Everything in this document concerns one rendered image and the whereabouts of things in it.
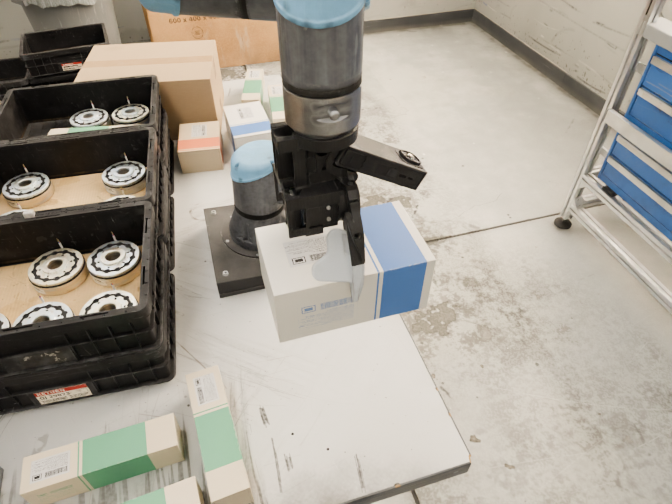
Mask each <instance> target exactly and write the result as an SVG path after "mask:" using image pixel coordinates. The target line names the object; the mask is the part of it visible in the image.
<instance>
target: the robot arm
mask: <svg viewBox="0 0 672 504"><path fill-rule="evenodd" d="M139 1H140V3H141V4H142V5H143V7H144V8H146V9H147V10H149V11H151V12H157V13H166V14H172V15H173V16H175V17H178V16H179V15H188V16H203V17H218V18H233V19H248V20H260V21H275V22H277V31H278V43H279V54H280V66H281V77H282V92H283V103H284V115H285V121H284V122H277V123H271V124H270V129H271V138H272V141H270V140H257V141H252V142H249V143H246V144H244V145H243V146H241V147H239V148H238V149H237V150H236V151H235V152H234V153H233V155H232V157H231V171H230V176H231V179H232V188H233V197H234V210H233V213H232V217H231V220H230V224H229V230H230V236H231V238H232V240H233V241H234V242H235V243H236V244H237V245H238V246H240V247H242V248H244V249H247V250H251V251H258V247H257V240H256V233H255V228H260V227H265V226H270V225H275V224H280V223H285V222H286V225H287V227H288V232H289V238H295V237H300V236H305V235H306V237H307V236H311V235H316V234H321V233H323V228H326V227H330V226H335V225H338V221H343V229H341V228H334V229H332V230H330V231H329V232H328V234H327V236H326V244H327V252H326V254H325V255H324V256H323V257H322V258H320V259H319V260H318V261H317V262H315V263H314V264H313V266H312V269H311V270H312V276H313V277H314V279H316V280H317V281H321V282H348V283H349V284H350V291H351V297H352V302H357V301H358V300H359V297H360V294H361V291H362V288H363V286H364V276H365V241H364V231H363V224H362V219H361V214H360V212H361V205H360V193H359V188H358V185H357V183H356V180H357V179H358V174H357V172H359V173H362V174H365V175H368V176H372V177H375V178H378V179H381V180H384V181H387V182H391V183H394V184H397V185H399V186H403V187H407V188H410V189H413V190H417V188H418V187H419V185H420V184H421V182H422V181H423V179H424V178H425V176H426V175H427V173H428V172H427V171H426V170H425V169H424V167H423V166H422V165H421V163H422V162H421V161H420V159H419V158H418V157H417V156H416V155H414V154H413V153H411V152H409V151H406V150H402V149H398V148H395V147H392V146H389V145H387V144H384V143H381V142H378V141H376V140H373V139H370V138H367V137H365V136H362V135H359V134H358V133H359V121H360V119H361V94H362V66H363V38H364V11H365V10H368V9H369V8H370V0H139Z"/></svg>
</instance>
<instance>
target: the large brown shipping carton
mask: <svg viewBox="0 0 672 504"><path fill-rule="evenodd" d="M151 74H153V75H156V76H157V78H158V81H159V95H161V103H162V107H163V108H164V109H165V110H166V112H167V116H168V128H169V129H170V137H171V140H178V137H179V125H180V124H188V123H199V122H210V121H219V124H220V130H221V129H222V117H223V104H224V89H223V83H222V78H221V72H220V66H219V60H218V54H217V48H216V42H215V40H198V41H177V42H156V43H135V44H114V45H94V46H93V48H92V50H91V52H90V54H89V55H88V57H87V59H86V61H85V63H84V64H83V66H82V68H81V70H80V71H79V73H78V75H77V77H76V79H75V80H74V82H80V81H90V80H100V79H111V78H121V77H131V76H141V75H151Z"/></svg>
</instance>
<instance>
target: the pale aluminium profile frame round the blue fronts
mask: <svg viewBox="0 0 672 504"><path fill-rule="evenodd" d="M665 2H666V0H647V2H646V4H645V7H644V9H643V12H642V14H641V17H640V19H639V21H638V24H637V26H636V29H635V31H634V34H633V36H632V39H631V41H630V43H629V46H628V48H627V51H626V53H625V56H624V58H623V61H622V63H621V66H620V68H619V70H618V73H617V75H616V78H615V80H614V83H613V85H612V88H611V90H610V92H609V95H608V97H607V100H606V102H605V105H604V107H603V110H602V112H601V114H600V117H599V119H598V122H597V124H596V127H595V129H594V132H593V134H592V136H591V139H590V141H589V144H588V146H587V149H586V151H585V154H584V156H583V159H582V161H581V163H580V166H579V168H578V171H577V173H576V176H575V178H574V181H573V183H572V185H571V188H570V190H569V193H568V195H567V198H566V200H565V203H564V205H563V207H562V210H561V212H560V216H561V217H557V218H555V220H554V224H555V226H556V227H558V228H560V229H569V228H570V227H571V226H572V223H571V221H570V220H568V219H571V218H572V216H574V217H575V218H576V219H577V220H578V221H579V222H580V223H581V224H582V225H583V226H584V227H585V228H586V229H587V230H588V231H589V232H590V233H591V234H592V235H593V236H594V237H595V238H596V239H597V240H598V241H599V242H600V243H601V244H602V245H603V246H604V247H605V248H606V249H607V250H608V251H609V252H610V253H611V254H612V255H613V256H614V257H615V258H616V259H617V260H618V261H619V262H620V263H621V264H622V265H623V266H624V267H625V268H626V269H627V270H628V271H629V272H630V273H631V274H632V275H633V276H634V277H635V278H636V279H637V280H638V281H639V282H640V283H641V284H642V285H643V286H644V287H645V288H646V289H647V290H648V291H649V292H650V293H651V294H652V295H653V296H654V297H655V298H656V299H657V300H658V301H659V302H660V303H661V304H662V305H663V306H664V307H665V308H666V309H667V310H668V311H669V312H670V313H671V314H672V293H671V292H670V291H669V290H668V289H667V288H666V287H665V286H664V285H663V284H662V283H661V282H660V281H659V280H658V279H657V278H656V277H655V276H654V275H653V274H652V273H651V272H650V271H649V270H648V269H647V268H646V267H645V266H643V265H642V264H641V263H640V262H639V261H638V260H637V259H636V258H635V257H634V256H633V255H632V254H631V253H630V252H629V251H628V250H627V249H626V248H625V247H624V246H623V245H622V244H621V243H620V242H619V241H618V240H617V239H616V238H614V237H613V236H612V235H611V234H610V233H609V232H608V231H607V230H606V229H605V228H604V227H603V226H602V225H601V224H600V223H599V222H598V221H597V220H596V219H595V218H594V217H593V216H592V215H591V214H590V213H589V212H588V211H587V210H585V209H584V207H588V206H593V205H597V204H602V203H605V204H606V205H607V206H608V207H609V208H610V209H611V210H612V211H613V212H614V213H615V214H617V215H618V216H619V217H620V218H621V219H622V220H623V221H624V222H625V223H626V224H628V225H629V226H630V227H631V228H632V229H633V230H634V231H635V232H636V233H637V234H638V235H640V236H641V237H642V238H643V239H644V240H645V241H646V242H647V243H648V244H649V245H651V246H652V247H653V248H654V249H655V250H656V251H657V252H658V253H659V254H660V255H661V256H663V257H664V258H665V259H666V260H667V261H668V262H669V263H670V264H671V265H672V243H671V242H670V241H669V240H668V239H666V238H665V237H664V236H663V235H662V234H661V233H660V232H658V231H657V230H656V229H655V228H654V227H653V226H652V225H650V224H649V223H648V222H647V221H646V220H645V219H644V218H642V217H641V216H640V215H639V214H638V213H637V212H636V211H634V210H633V209H632V208H631V207H630V206H629V205H628V204H626V203H625V202H624V201H623V200H622V198H621V197H620V196H619V195H618V194H616V193H615V192H614V191H613V190H612V189H611V188H610V187H608V186H607V185H605V184H604V183H602V182H601V181H600V180H599V179H598V177H597V176H598V174H599V172H600V169H601V167H602V165H598V166H594V165H595V163H596V161H597V158H598V156H599V154H601V155H602V156H603V157H605V158H606V156H607V154H608V151H609V150H607V149H606V148H605V147H604V146H603V145H604V142H605V140H606V138H607V135H608V133H609V131H610V128H611V127H612V128H613V129H614V130H616V131H617V132H618V133H620V134H621V135H622V136H624V137H625V138H627V139H628V140H629V141H631V142H632V143H633V144H635V145H636V146H637V147H639V148H640V149H641V150H643V151H644V152H645V153H647V154H648V155H650V156H651V157H652V158H654V159H655V160H656V161H658V162H659V163H661V164H662V165H663V166H665V167H666V168H667V169H669V170H670V171H671V172H672V150H671V149H669V148H668V147H666V146H665V145H663V144H662V143H661V142H659V141H658V140H656V139H655V138H653V137H652V136H651V135H649V134H648V133H646V132H645V131H643V130H642V129H641V128H639V127H638V126H636V125H635V124H633V123H632V122H631V121H629V120H628V119H626V118H625V117H623V116H622V115H621V114H619V113H618V110H619V108H620V105H621V103H622V101H623V98H624V96H625V94H626V92H627V89H628V87H629V85H630V82H631V80H632V78H633V75H634V73H635V71H637V72H639V73H641V74H642V75H643V73H644V71H645V68H646V66H647V65H645V64H643V63H642V62H640V59H641V57H642V55H643V52H644V50H645V48H646V45H647V43H648V41H649V40H647V39H645V38H644V37H642V35H643V33H644V30H645V28H646V26H647V24H648V23H651V22H652V23H655V22H657V20H658V18H659V15H660V13H661V11H662V8H663V6H664V4H665ZM643 21H644V23H643V25H642V28H641V30H640V33H639V35H638V34H637V33H638V31H639V28H640V26H641V23H642V22H643ZM585 188H588V189H589V190H590V191H591V192H593V194H588V195H582V193H583V191H584V189H585ZM562 216H563V217H562Z"/></svg>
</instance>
